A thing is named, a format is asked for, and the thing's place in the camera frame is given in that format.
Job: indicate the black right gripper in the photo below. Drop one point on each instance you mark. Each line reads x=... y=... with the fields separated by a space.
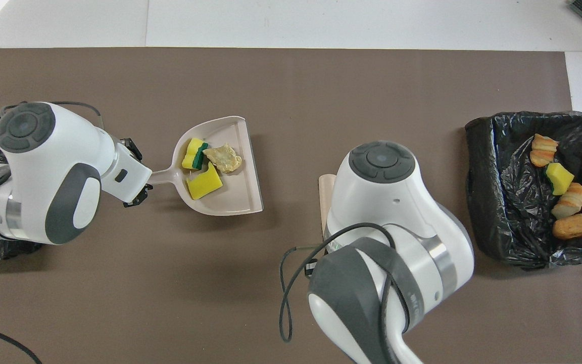
x=311 y=267

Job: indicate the beige hand brush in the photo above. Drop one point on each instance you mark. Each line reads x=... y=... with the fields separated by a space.
x=326 y=194

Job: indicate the beige plastic dustpan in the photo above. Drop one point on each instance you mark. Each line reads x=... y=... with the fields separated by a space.
x=233 y=194

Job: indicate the pale beige chunk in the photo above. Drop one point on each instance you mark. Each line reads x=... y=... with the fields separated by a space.
x=225 y=157

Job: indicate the cream toy pastry piece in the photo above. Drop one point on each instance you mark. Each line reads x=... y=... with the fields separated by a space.
x=543 y=149

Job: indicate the brown toy bread roll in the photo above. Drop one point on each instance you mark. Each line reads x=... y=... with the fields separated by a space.
x=572 y=226

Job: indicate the yellow green sponge piece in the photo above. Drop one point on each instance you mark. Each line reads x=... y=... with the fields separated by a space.
x=560 y=177

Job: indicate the orange striped toy croissant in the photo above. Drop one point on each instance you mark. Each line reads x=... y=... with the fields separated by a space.
x=571 y=201

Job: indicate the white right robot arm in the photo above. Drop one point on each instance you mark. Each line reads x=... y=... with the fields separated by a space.
x=387 y=202

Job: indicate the brown table mat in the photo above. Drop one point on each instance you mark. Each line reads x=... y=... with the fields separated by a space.
x=271 y=81

